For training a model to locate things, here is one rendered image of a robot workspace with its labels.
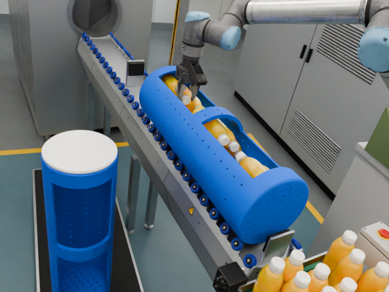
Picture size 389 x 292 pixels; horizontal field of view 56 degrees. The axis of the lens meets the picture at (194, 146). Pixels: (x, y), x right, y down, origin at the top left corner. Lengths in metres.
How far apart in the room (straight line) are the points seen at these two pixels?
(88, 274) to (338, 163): 2.05
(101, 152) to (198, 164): 0.39
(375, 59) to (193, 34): 0.67
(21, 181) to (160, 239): 1.12
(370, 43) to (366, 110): 1.79
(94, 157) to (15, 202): 1.45
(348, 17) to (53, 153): 1.12
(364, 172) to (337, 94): 1.38
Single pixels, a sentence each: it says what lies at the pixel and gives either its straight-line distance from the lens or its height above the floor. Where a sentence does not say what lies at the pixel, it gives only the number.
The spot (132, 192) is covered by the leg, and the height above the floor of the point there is 0.37.
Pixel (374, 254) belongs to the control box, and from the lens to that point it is 1.36.
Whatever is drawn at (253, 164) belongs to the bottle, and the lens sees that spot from 1.25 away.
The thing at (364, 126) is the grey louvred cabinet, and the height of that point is 0.74.
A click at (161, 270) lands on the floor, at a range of 2.39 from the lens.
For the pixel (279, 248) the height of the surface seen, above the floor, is 0.99.
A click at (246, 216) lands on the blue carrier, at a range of 1.17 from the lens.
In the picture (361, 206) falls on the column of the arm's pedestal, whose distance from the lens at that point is 1.90.
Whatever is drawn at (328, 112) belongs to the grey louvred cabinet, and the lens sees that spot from 3.22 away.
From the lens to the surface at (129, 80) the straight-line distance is 2.21.
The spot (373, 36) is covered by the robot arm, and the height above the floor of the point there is 1.66.
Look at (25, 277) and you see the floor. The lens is 2.40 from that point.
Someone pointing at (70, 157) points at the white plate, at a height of 1.04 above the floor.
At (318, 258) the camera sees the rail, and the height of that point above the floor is 0.97.
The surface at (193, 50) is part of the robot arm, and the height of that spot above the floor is 1.40.
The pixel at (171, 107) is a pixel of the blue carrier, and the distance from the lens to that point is 1.53.
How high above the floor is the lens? 1.90
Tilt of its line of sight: 33 degrees down
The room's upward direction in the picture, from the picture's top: 11 degrees clockwise
